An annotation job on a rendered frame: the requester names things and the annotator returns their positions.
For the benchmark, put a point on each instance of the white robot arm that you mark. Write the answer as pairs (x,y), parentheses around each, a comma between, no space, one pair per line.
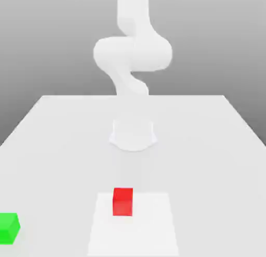
(133,53)

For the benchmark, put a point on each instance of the small red cube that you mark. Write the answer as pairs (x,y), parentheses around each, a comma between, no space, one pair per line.
(122,202)

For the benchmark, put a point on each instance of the small green cube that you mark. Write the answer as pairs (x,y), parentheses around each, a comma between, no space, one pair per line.
(8,228)

